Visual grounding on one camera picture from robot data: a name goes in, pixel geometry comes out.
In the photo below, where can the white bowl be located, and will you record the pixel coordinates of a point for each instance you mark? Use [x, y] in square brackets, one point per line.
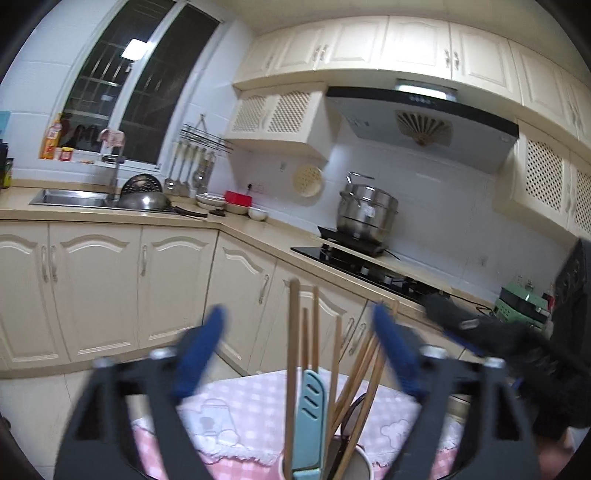
[257, 214]

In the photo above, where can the steel sink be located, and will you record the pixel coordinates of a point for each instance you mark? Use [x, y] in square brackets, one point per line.
[70, 198]

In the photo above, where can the hanging utensil rack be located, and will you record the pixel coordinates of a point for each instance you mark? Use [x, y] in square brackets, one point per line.
[194, 158]

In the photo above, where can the green electric cooker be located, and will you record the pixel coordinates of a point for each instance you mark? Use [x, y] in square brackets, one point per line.
[520, 304]

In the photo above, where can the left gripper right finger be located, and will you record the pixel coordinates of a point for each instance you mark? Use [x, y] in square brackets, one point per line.
[496, 443]

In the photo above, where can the pink checkered tablecloth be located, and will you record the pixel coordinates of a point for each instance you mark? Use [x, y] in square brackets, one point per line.
[237, 425]

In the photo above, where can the person right hand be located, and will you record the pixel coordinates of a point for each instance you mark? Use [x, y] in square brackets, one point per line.
[554, 455]

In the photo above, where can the light blue knife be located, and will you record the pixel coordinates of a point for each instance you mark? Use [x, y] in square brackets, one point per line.
[310, 427]

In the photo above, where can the wooden chopstick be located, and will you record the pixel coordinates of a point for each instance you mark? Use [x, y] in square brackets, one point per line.
[360, 354]
[362, 417]
[293, 337]
[305, 339]
[333, 381]
[315, 329]

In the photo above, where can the induction cooker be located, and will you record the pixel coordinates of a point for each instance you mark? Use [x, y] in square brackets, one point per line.
[367, 247]

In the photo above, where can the faucet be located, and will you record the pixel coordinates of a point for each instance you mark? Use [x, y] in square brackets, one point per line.
[113, 161]

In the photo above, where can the range hood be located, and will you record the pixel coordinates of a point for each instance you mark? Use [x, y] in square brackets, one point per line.
[435, 126]

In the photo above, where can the orange bottle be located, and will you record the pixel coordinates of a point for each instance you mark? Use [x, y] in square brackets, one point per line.
[51, 139]

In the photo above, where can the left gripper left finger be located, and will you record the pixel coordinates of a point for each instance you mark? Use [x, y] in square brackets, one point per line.
[98, 442]

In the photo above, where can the steel steamer pot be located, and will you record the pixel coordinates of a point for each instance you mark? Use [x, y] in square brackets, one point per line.
[366, 212]

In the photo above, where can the black gas stove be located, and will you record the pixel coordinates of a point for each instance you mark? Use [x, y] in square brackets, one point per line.
[371, 272]

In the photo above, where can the window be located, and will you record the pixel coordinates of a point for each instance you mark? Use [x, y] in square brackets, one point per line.
[129, 85]

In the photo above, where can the dark metal spoon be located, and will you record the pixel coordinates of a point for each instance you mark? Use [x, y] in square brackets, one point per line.
[351, 416]

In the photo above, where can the red box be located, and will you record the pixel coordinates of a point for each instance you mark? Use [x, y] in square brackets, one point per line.
[235, 198]

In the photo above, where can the pink utensil cup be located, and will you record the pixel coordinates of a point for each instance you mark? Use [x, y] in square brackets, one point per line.
[359, 467]

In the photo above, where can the round cream steamer tray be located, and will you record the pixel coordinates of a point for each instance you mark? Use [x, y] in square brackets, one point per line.
[308, 181]

